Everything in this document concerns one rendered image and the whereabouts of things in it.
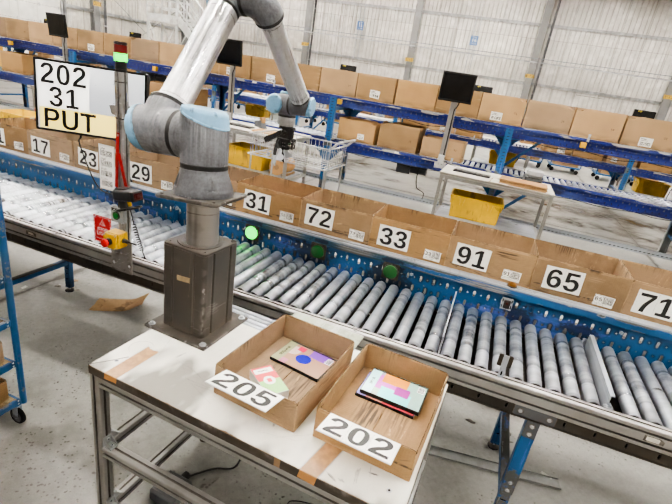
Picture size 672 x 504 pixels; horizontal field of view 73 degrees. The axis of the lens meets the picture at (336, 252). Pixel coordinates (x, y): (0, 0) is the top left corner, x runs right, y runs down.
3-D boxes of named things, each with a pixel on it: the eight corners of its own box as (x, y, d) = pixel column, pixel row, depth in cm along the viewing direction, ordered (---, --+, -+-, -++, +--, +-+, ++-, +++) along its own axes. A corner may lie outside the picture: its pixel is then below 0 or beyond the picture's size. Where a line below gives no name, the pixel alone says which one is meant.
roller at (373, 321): (357, 338, 182) (359, 328, 180) (389, 290, 228) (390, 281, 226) (369, 342, 181) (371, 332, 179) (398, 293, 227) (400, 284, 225)
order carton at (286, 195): (234, 211, 252) (236, 181, 246) (260, 200, 278) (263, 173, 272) (298, 228, 241) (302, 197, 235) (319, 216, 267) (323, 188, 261)
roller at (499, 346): (489, 382, 168) (492, 371, 166) (494, 321, 214) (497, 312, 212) (503, 386, 166) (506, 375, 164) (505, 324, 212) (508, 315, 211)
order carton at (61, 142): (28, 155, 295) (25, 129, 289) (67, 151, 321) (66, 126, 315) (74, 168, 284) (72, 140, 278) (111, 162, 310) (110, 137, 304)
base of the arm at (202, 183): (214, 203, 138) (215, 170, 135) (160, 193, 142) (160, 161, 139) (243, 194, 155) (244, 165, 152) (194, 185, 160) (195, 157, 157)
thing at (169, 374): (87, 372, 138) (87, 364, 137) (210, 301, 188) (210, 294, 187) (399, 529, 105) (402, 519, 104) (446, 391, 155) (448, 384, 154)
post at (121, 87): (111, 268, 213) (103, 69, 181) (119, 265, 218) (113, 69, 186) (131, 275, 210) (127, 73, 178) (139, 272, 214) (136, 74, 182)
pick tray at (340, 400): (310, 435, 123) (315, 406, 120) (362, 366, 157) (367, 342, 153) (409, 483, 114) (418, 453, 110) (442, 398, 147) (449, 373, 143)
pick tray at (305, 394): (212, 392, 133) (213, 364, 130) (282, 336, 166) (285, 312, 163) (293, 433, 123) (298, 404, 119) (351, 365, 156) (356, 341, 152)
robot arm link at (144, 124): (156, 138, 136) (247, -32, 161) (111, 130, 141) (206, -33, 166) (181, 166, 150) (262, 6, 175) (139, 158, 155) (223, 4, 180)
